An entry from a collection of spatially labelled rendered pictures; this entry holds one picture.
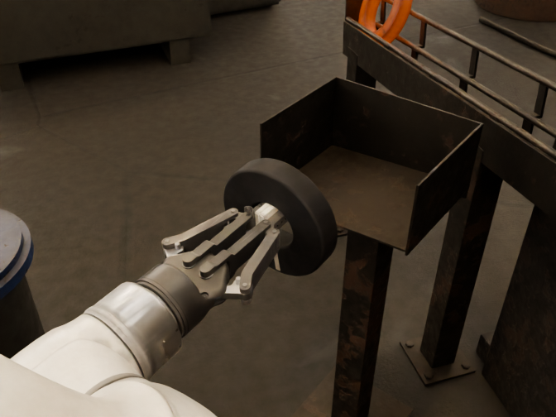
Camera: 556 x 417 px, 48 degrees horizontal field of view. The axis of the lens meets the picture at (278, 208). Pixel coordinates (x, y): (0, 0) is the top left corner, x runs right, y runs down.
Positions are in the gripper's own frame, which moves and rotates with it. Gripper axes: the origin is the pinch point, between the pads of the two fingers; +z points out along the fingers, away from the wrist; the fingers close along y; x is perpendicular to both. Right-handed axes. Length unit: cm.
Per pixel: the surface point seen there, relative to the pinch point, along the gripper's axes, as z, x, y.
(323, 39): 191, -84, -124
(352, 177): 26.7, -14.3, -5.6
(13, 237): -9, -29, -57
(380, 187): 26.5, -13.8, -0.3
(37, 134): 51, -76, -156
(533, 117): 52, -9, 14
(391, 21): 78, -12, -28
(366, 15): 86, -15, -39
